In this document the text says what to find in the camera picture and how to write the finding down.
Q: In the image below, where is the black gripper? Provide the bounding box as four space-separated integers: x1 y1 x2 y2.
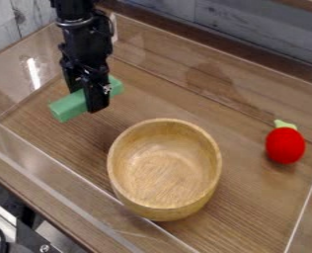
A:
57 18 113 113

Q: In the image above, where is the green rectangular block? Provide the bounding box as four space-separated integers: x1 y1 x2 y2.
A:
49 75 125 123

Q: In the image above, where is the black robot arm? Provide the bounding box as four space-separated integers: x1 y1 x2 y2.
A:
50 0 114 113

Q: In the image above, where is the wooden bowl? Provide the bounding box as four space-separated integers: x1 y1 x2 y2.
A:
108 118 223 221

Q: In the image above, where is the red plush strawberry toy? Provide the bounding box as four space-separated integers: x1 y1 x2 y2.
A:
265 120 307 164

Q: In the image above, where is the clear acrylic corner bracket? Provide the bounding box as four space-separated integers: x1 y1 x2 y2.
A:
110 13 118 44

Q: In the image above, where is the clear acrylic front wall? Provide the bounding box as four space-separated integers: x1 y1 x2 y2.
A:
0 113 200 253

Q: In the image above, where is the black metal bracket with bolt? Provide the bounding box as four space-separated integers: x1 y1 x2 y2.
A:
17 219 62 253

